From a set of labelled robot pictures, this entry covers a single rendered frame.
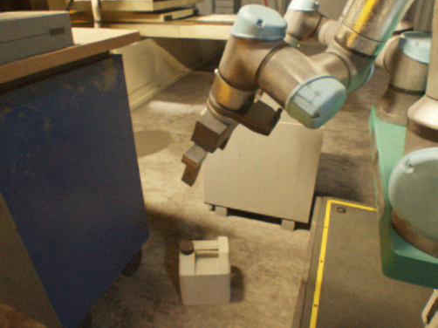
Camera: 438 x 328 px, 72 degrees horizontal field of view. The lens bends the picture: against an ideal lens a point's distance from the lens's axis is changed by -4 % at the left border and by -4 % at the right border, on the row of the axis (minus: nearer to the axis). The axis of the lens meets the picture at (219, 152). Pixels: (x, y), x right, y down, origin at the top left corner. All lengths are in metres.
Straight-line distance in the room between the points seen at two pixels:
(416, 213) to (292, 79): 0.21
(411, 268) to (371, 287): 0.47
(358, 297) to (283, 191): 0.63
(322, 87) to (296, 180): 1.01
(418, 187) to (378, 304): 0.67
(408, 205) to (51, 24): 0.70
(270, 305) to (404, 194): 1.00
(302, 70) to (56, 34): 0.52
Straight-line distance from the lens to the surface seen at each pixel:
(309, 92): 0.41
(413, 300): 1.04
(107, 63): 0.94
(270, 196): 1.48
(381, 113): 1.00
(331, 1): 9.02
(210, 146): 0.53
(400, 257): 0.55
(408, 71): 0.96
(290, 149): 1.33
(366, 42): 0.51
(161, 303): 1.32
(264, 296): 1.33
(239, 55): 0.46
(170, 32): 3.16
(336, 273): 1.02
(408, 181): 0.35
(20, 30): 0.71
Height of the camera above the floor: 1.07
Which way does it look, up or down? 29 degrees down
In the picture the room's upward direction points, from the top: straight up
